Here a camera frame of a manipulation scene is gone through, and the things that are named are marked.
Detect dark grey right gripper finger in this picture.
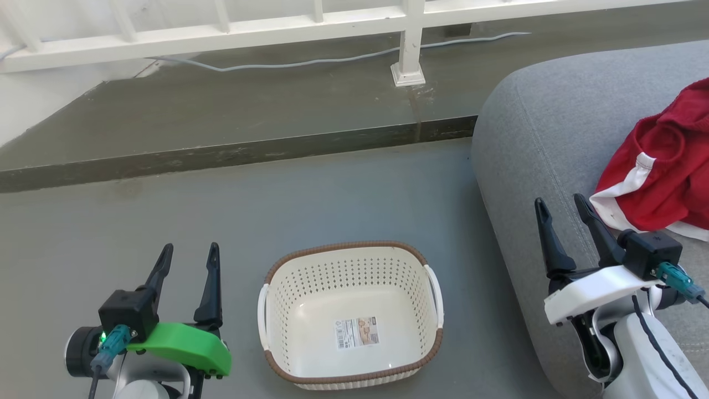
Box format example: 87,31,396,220
534,197,578,279
573,193,628,268

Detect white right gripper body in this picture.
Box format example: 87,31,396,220
544,265,665,328

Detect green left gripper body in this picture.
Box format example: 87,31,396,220
127,322,233,380

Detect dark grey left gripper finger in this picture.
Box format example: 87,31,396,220
144,243,174,295
193,242,224,331

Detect red and white garment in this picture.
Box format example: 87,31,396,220
589,78,709,242

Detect cream perforated laundry basket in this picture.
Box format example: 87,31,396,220
258,240,445,391

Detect grey fabric sofa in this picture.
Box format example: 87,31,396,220
471,40,709,399

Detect printed paper label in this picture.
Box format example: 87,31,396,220
334,316,381,350

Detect white railing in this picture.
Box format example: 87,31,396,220
0,0,709,88

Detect teal left camera connector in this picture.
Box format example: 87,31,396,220
90,325,132,373

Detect teal camera connector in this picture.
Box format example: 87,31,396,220
657,262,707,304
90,325,132,373

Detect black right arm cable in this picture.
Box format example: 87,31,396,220
631,295,696,399

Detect teal right camera connector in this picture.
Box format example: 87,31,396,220
657,262,707,304

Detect light grey floor cable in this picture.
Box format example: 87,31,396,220
147,32,532,73

